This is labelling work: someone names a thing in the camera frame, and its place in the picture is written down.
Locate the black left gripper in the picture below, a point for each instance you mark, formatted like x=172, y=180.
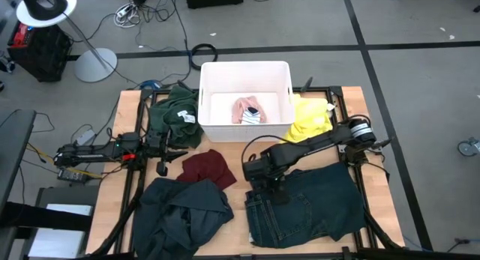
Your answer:
x=158, y=144

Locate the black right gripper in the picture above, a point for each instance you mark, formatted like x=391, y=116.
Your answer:
x=275, y=189

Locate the dark green fleece sweatshirt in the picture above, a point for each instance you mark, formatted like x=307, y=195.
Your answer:
x=168, y=114

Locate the dark blue jeans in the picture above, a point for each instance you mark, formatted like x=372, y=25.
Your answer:
x=322, y=211

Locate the dark grey shirt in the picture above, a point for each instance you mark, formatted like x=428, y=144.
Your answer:
x=176, y=219

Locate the white blue-striped sock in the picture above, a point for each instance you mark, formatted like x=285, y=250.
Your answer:
x=250, y=117

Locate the yellow garment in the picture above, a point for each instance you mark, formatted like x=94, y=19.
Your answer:
x=309, y=117

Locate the pink garment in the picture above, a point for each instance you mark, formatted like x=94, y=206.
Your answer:
x=242, y=106

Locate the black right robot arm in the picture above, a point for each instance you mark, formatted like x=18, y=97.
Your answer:
x=318, y=140

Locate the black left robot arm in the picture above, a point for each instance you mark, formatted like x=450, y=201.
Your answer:
x=93, y=151

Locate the maroon garment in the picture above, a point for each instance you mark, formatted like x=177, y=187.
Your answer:
x=206, y=168

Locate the white perforated plastic basket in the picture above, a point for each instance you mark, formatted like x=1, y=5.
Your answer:
x=245, y=134

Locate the grey power adapter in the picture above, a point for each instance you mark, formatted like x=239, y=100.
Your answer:
x=85, y=137

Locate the black power adapter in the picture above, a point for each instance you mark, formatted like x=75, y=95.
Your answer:
x=71, y=175

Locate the grey white cabinet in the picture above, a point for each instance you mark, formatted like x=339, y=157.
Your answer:
x=60, y=237

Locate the black support beam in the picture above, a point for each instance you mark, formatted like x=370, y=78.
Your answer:
x=45, y=217

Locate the black desk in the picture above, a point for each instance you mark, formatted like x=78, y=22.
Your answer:
x=15, y=147

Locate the black storage crate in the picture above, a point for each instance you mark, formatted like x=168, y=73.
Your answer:
x=45, y=54

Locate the grey caster wheel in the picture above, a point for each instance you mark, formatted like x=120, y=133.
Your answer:
x=467, y=147

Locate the red tool case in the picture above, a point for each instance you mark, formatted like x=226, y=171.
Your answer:
x=20, y=35

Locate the black chair caster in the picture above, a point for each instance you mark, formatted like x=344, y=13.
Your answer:
x=477, y=8

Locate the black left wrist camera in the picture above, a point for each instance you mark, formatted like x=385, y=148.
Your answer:
x=162, y=169

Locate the black metal rig frame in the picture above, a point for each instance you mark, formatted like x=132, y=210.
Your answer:
x=132, y=192

